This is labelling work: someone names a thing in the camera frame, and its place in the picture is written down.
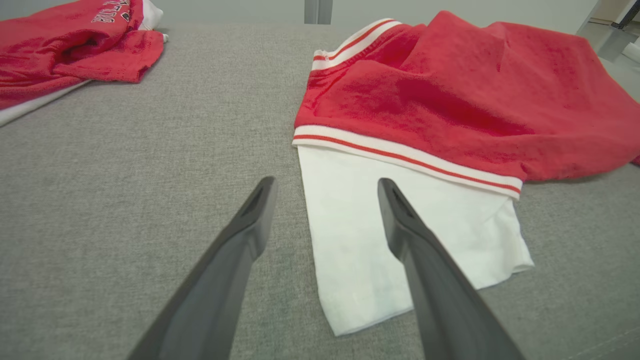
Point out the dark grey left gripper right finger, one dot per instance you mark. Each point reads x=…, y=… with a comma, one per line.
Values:
x=445, y=310

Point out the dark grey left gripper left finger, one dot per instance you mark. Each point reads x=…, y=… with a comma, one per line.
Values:
x=210, y=300

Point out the red jersey with striped trim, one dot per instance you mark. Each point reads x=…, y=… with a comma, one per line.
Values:
x=450, y=100

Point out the red Bulls print jersey garment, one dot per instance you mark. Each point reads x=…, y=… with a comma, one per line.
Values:
x=60, y=50

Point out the white roll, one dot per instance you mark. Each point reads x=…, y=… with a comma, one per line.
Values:
x=632, y=52

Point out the grey partition edge frame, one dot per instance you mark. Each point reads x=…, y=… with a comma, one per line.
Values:
x=610, y=47

